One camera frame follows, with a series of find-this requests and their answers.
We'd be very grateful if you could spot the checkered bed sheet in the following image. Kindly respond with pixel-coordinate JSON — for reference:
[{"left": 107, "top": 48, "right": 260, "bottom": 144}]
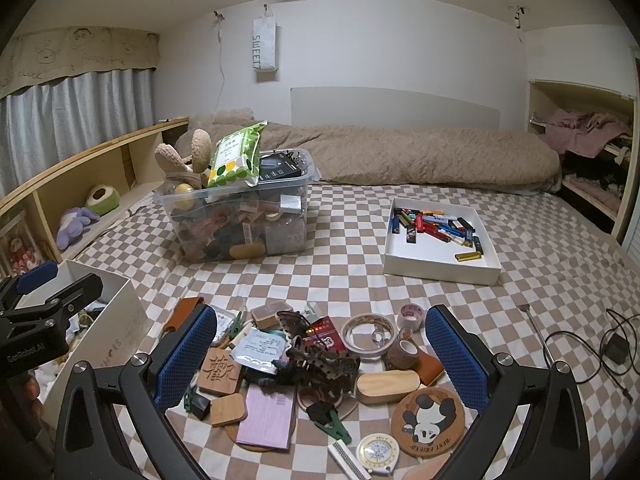
[{"left": 55, "top": 180, "right": 640, "bottom": 480}]

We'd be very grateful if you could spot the white storage box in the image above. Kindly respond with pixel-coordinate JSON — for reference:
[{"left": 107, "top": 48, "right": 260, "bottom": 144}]
[{"left": 14, "top": 259, "right": 152, "bottom": 431}]

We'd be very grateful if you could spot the oval wooden box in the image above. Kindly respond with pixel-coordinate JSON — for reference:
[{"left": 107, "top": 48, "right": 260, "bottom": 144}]
[{"left": 356, "top": 369, "right": 421, "bottom": 407}]

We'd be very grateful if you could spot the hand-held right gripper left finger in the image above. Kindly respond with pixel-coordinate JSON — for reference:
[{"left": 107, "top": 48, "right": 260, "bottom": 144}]
[{"left": 54, "top": 304, "right": 218, "bottom": 480}]

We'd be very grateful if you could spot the grey curtain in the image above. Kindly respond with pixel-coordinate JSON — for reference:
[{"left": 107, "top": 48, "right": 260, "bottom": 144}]
[{"left": 0, "top": 67, "right": 155, "bottom": 198}]

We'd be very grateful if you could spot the round wooden coaster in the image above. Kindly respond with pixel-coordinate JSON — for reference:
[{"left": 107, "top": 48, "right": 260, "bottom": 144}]
[{"left": 224, "top": 424, "right": 298, "bottom": 455}]

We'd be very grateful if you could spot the dark cutout wooden ornament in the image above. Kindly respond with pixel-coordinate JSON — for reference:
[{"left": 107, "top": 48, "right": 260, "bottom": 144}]
[{"left": 280, "top": 340, "right": 362, "bottom": 403}]

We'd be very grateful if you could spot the pink clothes pile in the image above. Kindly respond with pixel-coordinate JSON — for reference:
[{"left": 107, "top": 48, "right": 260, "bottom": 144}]
[{"left": 544, "top": 109, "right": 632, "bottom": 157}]

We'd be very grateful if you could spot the clear plastic storage bin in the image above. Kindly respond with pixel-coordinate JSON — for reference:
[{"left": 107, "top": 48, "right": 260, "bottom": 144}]
[{"left": 152, "top": 149, "right": 321, "bottom": 262}]

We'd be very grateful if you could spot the brown lace tape roll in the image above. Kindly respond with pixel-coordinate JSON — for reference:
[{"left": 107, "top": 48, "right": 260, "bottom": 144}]
[{"left": 384, "top": 339, "right": 420, "bottom": 373}]

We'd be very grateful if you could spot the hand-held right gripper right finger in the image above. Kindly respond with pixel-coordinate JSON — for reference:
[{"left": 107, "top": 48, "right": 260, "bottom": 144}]
[{"left": 424, "top": 304, "right": 590, "bottom": 480}]

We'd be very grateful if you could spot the purple plush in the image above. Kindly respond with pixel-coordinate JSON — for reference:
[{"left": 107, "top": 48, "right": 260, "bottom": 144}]
[{"left": 55, "top": 206, "right": 99, "bottom": 251}]

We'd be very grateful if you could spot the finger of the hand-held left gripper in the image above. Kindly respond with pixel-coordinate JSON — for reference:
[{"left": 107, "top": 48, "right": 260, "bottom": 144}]
[
  {"left": 0, "top": 259, "right": 59, "bottom": 312},
  {"left": 14, "top": 271, "right": 104, "bottom": 320}
]

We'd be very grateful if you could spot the beige printed valance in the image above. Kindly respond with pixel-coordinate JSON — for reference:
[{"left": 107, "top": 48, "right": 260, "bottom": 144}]
[{"left": 0, "top": 26, "right": 161, "bottom": 100}]

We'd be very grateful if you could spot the round white measuring tape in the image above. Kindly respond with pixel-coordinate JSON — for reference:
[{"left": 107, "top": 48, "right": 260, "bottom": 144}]
[{"left": 356, "top": 433, "right": 401, "bottom": 477}]

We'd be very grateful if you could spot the green snack packet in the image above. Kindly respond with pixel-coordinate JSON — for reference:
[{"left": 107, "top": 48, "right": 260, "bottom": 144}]
[{"left": 207, "top": 121, "right": 268, "bottom": 188}]

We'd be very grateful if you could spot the wooden bedside shelf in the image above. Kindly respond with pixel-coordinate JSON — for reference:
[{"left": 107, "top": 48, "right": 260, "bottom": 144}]
[{"left": 0, "top": 116, "right": 191, "bottom": 271}]

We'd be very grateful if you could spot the doll in clear case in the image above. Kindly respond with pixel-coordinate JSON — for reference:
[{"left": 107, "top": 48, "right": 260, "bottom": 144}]
[{"left": 0, "top": 210, "right": 38, "bottom": 277}]

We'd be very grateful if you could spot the carved wooden block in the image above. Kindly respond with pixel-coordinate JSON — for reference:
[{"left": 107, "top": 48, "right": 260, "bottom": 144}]
[{"left": 196, "top": 346, "right": 244, "bottom": 397}]

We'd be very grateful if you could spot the small wooden box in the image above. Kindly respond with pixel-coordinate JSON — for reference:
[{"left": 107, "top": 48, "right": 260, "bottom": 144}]
[{"left": 250, "top": 302, "right": 292, "bottom": 332}]

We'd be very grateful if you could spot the purple notepad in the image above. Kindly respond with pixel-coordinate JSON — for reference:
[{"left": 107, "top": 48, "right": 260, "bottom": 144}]
[{"left": 236, "top": 389, "right": 297, "bottom": 450}]

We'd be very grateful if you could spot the white hanging paper bag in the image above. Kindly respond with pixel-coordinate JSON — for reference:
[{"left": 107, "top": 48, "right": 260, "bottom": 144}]
[{"left": 251, "top": 4, "right": 279, "bottom": 73}]

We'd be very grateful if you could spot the brown leather case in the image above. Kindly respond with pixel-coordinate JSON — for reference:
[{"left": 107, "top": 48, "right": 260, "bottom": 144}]
[{"left": 162, "top": 296, "right": 208, "bottom": 337}]

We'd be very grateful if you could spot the small black cube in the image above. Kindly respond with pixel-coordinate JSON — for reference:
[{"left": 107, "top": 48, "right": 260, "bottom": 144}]
[{"left": 192, "top": 393, "right": 214, "bottom": 422}]

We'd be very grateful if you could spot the pile of colourful lighters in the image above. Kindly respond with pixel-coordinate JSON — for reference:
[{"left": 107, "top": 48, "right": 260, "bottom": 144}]
[{"left": 390, "top": 207, "right": 485, "bottom": 263}]

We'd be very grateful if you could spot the avocado plush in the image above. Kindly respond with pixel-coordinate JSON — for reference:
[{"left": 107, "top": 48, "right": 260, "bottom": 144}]
[{"left": 84, "top": 183, "right": 121, "bottom": 217}]

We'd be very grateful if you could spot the clear tape ring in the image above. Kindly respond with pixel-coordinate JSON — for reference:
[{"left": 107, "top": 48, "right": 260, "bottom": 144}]
[{"left": 341, "top": 311, "right": 399, "bottom": 362}]

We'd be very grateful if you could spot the beige duvet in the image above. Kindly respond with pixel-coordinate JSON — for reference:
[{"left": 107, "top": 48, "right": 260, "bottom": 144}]
[{"left": 187, "top": 107, "right": 562, "bottom": 195}]

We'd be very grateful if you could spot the brown hair claw clip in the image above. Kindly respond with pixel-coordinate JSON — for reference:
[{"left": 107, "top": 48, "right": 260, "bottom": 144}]
[{"left": 276, "top": 309, "right": 317, "bottom": 345}]

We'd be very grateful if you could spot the yellow ball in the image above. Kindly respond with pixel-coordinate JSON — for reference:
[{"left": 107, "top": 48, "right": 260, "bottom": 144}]
[{"left": 172, "top": 183, "right": 196, "bottom": 209}]

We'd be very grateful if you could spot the red box gold print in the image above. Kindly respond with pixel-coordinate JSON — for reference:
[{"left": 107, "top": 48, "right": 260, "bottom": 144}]
[{"left": 301, "top": 316, "right": 347, "bottom": 357}]

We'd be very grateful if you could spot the beige teddy plush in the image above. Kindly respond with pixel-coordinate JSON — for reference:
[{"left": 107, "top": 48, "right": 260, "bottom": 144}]
[{"left": 154, "top": 129, "right": 216, "bottom": 176}]

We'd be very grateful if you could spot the black power adapter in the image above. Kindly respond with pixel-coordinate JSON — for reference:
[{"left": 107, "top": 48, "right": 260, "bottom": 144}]
[{"left": 604, "top": 334, "right": 630, "bottom": 362}]

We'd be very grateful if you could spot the wooden ring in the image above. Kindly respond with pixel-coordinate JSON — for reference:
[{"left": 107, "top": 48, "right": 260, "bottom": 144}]
[{"left": 296, "top": 387, "right": 347, "bottom": 413}]

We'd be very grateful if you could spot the black box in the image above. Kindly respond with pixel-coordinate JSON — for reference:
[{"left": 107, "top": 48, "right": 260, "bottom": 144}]
[{"left": 259, "top": 152, "right": 307, "bottom": 182}]

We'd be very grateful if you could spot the white plastic comb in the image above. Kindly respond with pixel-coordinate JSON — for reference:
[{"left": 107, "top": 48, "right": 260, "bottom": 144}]
[{"left": 327, "top": 439, "right": 364, "bottom": 480}]

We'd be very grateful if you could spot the black cable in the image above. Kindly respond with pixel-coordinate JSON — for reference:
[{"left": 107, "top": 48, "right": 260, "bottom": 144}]
[{"left": 544, "top": 307, "right": 640, "bottom": 401}]

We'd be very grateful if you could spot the small wooden square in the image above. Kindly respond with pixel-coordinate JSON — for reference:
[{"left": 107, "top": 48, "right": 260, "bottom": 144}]
[{"left": 209, "top": 392, "right": 249, "bottom": 427}]

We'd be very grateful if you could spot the white shallow tray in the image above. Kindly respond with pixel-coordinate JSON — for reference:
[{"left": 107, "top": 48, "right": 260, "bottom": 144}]
[{"left": 382, "top": 197, "right": 502, "bottom": 286}]

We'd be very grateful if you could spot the person's left hand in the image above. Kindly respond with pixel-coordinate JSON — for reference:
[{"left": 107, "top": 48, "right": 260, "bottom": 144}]
[{"left": 16, "top": 376, "right": 46, "bottom": 424}]

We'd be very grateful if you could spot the brown leather pouch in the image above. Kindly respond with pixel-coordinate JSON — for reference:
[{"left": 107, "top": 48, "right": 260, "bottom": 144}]
[{"left": 412, "top": 352, "right": 446, "bottom": 387}]

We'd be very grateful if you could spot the small clear bag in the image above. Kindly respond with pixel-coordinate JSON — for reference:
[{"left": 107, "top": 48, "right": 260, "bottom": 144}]
[{"left": 211, "top": 309, "right": 238, "bottom": 348}]

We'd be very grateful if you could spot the closet shelf unit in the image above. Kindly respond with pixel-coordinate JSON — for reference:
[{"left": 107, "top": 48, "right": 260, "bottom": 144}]
[{"left": 525, "top": 79, "right": 640, "bottom": 243}]

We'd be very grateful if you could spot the white wall cable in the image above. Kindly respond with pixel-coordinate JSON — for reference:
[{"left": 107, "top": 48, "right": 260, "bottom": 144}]
[{"left": 212, "top": 9, "right": 228, "bottom": 111}]

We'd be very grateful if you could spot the panda cork coaster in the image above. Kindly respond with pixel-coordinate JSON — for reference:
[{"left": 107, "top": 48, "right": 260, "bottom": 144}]
[{"left": 390, "top": 385, "right": 469, "bottom": 459}]

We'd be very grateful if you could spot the silver sachet packet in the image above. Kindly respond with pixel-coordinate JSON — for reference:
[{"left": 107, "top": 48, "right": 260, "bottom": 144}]
[{"left": 230, "top": 329, "right": 287, "bottom": 375}]

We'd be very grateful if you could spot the telescopic metal rod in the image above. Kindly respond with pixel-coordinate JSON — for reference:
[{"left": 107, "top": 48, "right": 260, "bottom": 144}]
[{"left": 519, "top": 301, "right": 556, "bottom": 367}]

